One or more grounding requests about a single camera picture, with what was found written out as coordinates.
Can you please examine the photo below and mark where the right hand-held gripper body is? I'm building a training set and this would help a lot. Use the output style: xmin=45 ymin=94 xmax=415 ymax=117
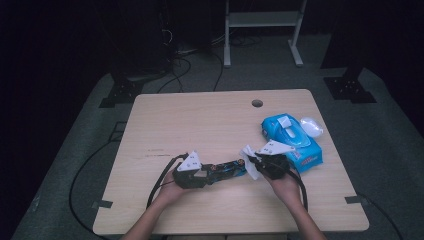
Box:
xmin=255 ymin=139 xmax=297 ymax=181

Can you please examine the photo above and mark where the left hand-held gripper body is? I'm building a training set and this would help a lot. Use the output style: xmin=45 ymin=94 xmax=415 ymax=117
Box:
xmin=171 ymin=150 xmax=210 ymax=190

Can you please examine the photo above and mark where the white wet wipe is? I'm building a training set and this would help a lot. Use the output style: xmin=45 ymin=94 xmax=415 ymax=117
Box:
xmin=239 ymin=144 xmax=263 ymax=181

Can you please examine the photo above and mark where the blue toy car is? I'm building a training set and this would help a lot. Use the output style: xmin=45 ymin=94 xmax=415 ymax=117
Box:
xmin=204 ymin=158 xmax=248 ymax=185

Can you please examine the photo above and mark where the blue wet wipes pack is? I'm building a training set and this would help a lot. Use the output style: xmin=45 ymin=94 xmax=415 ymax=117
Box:
xmin=260 ymin=113 xmax=325 ymax=174

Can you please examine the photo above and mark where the person's left hand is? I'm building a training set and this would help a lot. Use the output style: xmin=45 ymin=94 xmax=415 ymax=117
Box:
xmin=154 ymin=170 xmax=193 ymax=208

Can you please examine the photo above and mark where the person's right hand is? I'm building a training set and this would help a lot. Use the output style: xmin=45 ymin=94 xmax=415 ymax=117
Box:
xmin=264 ymin=172 xmax=304 ymax=208

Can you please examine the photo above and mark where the black tape strip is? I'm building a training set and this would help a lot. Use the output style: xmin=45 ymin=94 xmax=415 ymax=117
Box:
xmin=92 ymin=199 xmax=114 ymax=210
xmin=344 ymin=195 xmax=369 ymax=205

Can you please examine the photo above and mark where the black stand base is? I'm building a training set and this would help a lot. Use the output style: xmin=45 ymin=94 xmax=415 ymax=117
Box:
xmin=98 ymin=64 xmax=145 ymax=109
xmin=323 ymin=66 xmax=378 ymax=104

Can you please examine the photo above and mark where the white metal stand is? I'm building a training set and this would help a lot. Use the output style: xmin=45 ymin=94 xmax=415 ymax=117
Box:
xmin=223 ymin=0 xmax=308 ymax=69

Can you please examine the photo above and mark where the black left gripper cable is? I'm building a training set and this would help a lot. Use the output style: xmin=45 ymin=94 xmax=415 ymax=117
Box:
xmin=146 ymin=153 xmax=189 ymax=209

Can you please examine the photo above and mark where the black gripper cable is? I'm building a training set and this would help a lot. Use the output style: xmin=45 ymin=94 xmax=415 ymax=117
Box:
xmin=286 ymin=166 xmax=309 ymax=213
xmin=146 ymin=153 xmax=189 ymax=209

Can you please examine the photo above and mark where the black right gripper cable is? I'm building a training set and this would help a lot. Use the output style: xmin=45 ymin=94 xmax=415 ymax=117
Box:
xmin=286 ymin=166 xmax=309 ymax=213

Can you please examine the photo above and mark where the straight black floor cable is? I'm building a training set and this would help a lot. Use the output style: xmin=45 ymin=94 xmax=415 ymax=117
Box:
xmin=212 ymin=51 xmax=225 ymax=93

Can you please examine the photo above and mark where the looped black floor cable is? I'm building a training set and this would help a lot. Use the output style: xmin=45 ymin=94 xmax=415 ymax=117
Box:
xmin=157 ymin=56 xmax=193 ymax=94

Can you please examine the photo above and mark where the thin black floor cable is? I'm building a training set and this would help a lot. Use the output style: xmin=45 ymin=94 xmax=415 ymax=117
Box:
xmin=356 ymin=191 xmax=406 ymax=240

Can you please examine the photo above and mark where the long black floor cable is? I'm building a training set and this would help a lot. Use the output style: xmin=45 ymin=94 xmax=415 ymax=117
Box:
xmin=68 ymin=139 xmax=121 ymax=240

